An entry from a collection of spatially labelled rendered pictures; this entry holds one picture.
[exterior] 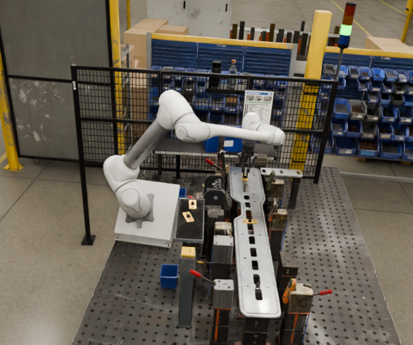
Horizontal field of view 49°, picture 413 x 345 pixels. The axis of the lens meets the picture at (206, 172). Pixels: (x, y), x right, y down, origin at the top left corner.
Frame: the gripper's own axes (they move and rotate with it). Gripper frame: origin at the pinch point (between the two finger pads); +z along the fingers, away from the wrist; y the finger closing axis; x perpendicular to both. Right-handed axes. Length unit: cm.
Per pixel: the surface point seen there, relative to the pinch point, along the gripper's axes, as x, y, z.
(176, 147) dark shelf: 39, -48, 4
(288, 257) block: -81, 17, 3
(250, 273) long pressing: -91, -3, 6
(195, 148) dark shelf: 38, -34, 4
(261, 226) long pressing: -51, 7, 6
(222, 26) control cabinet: 639, -1, 33
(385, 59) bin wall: 178, 144, -35
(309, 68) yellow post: 58, 44, -56
